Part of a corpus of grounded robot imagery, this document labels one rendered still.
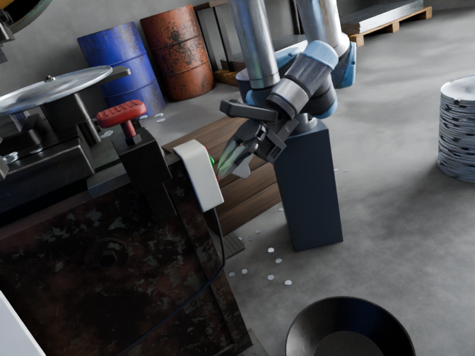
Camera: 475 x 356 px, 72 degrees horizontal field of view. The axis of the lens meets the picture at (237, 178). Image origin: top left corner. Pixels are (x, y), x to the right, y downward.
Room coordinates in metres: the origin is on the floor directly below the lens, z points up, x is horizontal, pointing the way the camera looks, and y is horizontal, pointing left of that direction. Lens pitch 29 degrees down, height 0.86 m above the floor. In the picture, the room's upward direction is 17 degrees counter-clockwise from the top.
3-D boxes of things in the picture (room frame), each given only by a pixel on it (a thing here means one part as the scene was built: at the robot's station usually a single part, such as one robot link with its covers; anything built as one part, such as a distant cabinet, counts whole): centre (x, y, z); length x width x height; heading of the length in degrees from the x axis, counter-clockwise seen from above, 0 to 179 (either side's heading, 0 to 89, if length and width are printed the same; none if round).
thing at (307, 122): (0.98, -0.22, 0.50); 0.15 x 0.15 x 0.10
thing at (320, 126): (0.98, -0.22, 0.23); 0.18 x 0.18 x 0.45; 84
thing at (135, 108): (0.49, 0.14, 0.72); 0.07 x 0.06 x 0.08; 109
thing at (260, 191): (1.36, 0.04, 0.18); 0.40 x 0.38 x 0.35; 114
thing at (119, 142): (0.51, 0.14, 0.62); 0.10 x 0.06 x 0.20; 19
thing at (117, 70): (0.79, 0.29, 0.72); 0.25 x 0.14 x 0.14; 109
